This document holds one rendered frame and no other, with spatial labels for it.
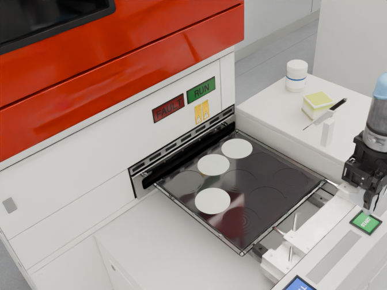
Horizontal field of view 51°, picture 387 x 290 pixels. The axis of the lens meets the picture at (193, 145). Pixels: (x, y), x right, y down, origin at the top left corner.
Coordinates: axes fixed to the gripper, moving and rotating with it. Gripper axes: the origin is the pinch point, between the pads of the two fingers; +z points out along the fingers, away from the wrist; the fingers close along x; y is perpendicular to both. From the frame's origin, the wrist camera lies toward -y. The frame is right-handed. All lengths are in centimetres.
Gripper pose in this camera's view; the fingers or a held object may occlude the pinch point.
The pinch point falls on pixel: (371, 212)
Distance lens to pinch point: 104.2
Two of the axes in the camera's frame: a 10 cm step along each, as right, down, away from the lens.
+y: -6.7, -4.3, 6.1
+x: -7.4, 4.7, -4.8
